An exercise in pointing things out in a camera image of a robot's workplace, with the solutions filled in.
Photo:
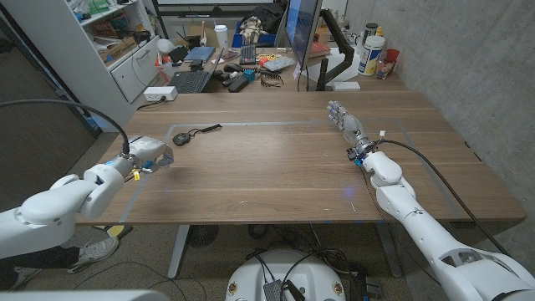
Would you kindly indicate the white paper cup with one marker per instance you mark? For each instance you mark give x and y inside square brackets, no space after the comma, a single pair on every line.
[221,37]

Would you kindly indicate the small blue cube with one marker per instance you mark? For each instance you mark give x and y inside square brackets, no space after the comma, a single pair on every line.
[249,75]

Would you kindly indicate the black computer mouse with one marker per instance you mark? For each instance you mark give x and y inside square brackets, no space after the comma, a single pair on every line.
[232,67]

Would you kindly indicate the black computer monitor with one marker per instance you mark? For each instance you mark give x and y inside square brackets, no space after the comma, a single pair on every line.
[302,29]

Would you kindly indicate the dark bottle with lid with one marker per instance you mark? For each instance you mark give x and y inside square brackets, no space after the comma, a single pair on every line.
[370,30]

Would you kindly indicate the white canister blue label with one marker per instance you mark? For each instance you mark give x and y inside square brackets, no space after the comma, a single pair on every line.
[371,56]

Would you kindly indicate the grey metal table leg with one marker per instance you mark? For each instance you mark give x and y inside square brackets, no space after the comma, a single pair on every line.
[177,251]

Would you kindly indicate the pile of dark clothes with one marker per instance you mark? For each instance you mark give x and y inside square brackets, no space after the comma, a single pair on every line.
[263,18]

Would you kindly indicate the black open laptop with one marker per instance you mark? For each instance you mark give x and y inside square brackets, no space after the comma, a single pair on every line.
[190,81]

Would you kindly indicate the blue storage crate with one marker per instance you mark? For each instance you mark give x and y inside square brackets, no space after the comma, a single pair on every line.
[251,41]

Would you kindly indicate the white round lamp head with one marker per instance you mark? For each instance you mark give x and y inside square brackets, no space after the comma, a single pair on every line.
[165,45]

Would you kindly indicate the person's leg black trousers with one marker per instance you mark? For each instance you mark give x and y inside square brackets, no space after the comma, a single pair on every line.
[37,261]

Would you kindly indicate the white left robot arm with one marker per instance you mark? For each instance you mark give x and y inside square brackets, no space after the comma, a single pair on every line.
[54,213]

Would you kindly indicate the white shelf cabinet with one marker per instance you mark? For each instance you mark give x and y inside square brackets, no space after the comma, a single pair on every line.
[62,54]

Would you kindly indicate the red plastic cup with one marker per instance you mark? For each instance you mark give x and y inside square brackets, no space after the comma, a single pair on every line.
[390,58]

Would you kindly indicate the black keyboard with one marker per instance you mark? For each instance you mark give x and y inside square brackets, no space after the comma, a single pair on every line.
[247,54]

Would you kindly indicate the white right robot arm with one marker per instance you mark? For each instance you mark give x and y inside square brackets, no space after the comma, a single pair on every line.
[434,240]

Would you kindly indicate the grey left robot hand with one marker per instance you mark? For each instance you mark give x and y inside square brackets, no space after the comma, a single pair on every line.
[144,150]

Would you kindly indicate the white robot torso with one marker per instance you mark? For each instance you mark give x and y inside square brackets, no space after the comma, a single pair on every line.
[251,276]

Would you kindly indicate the yellow and black floor item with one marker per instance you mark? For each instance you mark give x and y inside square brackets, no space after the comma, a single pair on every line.
[113,231]

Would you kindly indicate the white power strip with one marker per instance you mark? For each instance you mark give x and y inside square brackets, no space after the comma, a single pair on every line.
[159,93]

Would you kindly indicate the blue notebook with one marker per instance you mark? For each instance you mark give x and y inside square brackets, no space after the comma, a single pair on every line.
[200,53]

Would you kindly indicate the black oblong case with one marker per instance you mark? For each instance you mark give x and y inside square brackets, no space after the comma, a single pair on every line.
[238,85]

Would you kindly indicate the flat white box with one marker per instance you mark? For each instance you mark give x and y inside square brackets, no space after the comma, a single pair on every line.
[347,86]

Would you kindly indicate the white small keyboard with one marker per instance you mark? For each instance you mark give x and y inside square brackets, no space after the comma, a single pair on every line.
[279,63]

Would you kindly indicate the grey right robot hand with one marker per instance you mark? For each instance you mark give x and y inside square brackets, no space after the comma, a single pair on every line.
[351,127]

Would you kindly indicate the grey sneaker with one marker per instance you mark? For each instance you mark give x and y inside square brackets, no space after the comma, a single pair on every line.
[94,253]

